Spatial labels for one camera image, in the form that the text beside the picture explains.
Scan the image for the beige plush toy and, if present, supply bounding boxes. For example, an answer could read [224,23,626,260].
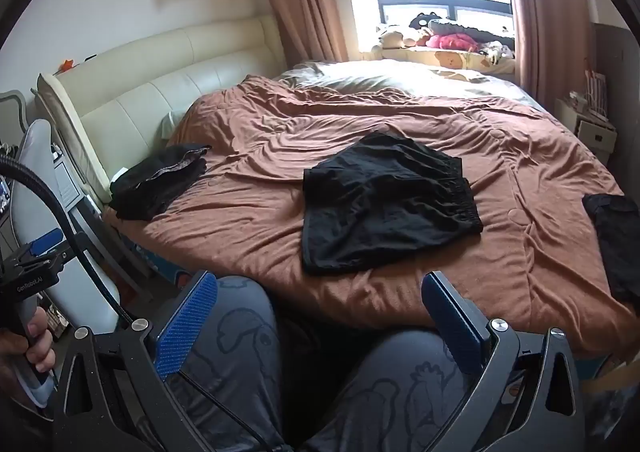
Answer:
[374,24,431,50]

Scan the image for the person's left hand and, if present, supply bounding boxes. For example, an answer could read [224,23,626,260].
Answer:
[0,321,56,408]

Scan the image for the person's grey printed trousers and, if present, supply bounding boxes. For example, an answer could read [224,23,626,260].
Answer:
[165,274,483,452]

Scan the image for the rack of small items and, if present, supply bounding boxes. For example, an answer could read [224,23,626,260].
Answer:
[582,66,610,120]

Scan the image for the grey long plush toy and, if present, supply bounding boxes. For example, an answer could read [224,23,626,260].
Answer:
[427,18,517,41]

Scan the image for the pale green pillow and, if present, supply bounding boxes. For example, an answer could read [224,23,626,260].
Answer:
[155,109,195,143]

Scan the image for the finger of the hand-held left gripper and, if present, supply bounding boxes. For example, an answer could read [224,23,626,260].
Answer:
[15,228,71,265]

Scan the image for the ornate grey dresser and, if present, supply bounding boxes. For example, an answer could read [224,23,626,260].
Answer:
[0,89,32,155]

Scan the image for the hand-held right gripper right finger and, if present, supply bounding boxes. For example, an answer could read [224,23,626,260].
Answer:
[415,271,586,452]

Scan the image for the bear print cushion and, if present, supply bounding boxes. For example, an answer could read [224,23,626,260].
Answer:
[371,44,517,72]

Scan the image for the thin black cable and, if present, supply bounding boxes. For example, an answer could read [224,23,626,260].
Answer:
[172,364,283,450]

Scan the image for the brown blanket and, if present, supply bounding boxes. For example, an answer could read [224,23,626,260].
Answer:
[117,74,640,360]

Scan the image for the black cat plush toy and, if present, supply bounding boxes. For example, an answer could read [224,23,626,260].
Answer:
[409,12,451,31]

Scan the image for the red plush toy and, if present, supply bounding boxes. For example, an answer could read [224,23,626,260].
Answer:
[426,32,482,53]

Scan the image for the white bedside items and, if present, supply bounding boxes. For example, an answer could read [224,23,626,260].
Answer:
[554,92,619,163]

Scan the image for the dark wooden wardrobe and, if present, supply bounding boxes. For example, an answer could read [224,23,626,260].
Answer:
[582,19,640,173]

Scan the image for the light grey panel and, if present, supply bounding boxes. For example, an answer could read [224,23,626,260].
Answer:
[9,119,121,333]

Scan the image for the blue printed sheet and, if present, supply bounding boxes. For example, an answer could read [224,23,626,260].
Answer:
[117,232,195,285]

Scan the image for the black pants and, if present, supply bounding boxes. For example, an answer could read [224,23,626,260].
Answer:
[301,131,484,275]

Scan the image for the pile of black clothes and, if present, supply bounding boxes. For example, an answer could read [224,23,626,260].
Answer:
[109,144,214,223]

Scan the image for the black folded cloth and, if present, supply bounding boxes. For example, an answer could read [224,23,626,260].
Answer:
[581,192,640,307]

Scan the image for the cream padded headboard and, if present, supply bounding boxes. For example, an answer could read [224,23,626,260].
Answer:
[32,14,288,205]

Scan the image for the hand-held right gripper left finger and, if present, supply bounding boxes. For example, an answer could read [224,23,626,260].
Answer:
[50,269,236,452]

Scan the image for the white duvet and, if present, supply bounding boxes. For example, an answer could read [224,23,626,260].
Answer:
[271,58,547,111]

